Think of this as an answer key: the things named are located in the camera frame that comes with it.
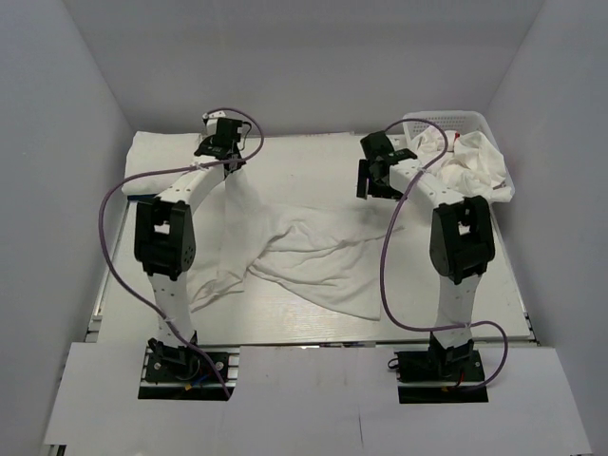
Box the white plastic basket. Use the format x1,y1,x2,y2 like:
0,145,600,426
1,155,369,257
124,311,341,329
401,109,517,205

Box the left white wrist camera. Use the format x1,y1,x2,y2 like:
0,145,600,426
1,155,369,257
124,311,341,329
201,110,226,137

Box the white red print t shirt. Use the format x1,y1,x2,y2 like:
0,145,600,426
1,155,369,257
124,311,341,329
408,126,513,203

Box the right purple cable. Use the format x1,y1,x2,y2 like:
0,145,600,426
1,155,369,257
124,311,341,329
378,118,510,391

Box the white robot print t shirt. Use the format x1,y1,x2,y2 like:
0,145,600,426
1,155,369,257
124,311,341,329
187,171,394,321

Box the folded white t shirt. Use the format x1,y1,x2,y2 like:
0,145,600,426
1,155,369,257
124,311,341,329
122,131,201,197

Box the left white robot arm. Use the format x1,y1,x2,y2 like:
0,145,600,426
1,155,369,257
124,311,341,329
134,118,251,381

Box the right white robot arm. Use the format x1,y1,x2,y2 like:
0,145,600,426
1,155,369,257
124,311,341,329
356,131,495,379

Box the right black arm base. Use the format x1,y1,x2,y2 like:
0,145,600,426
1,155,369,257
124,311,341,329
387,350,489,405

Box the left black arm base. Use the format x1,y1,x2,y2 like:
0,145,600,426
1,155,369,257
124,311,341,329
138,347,239,402

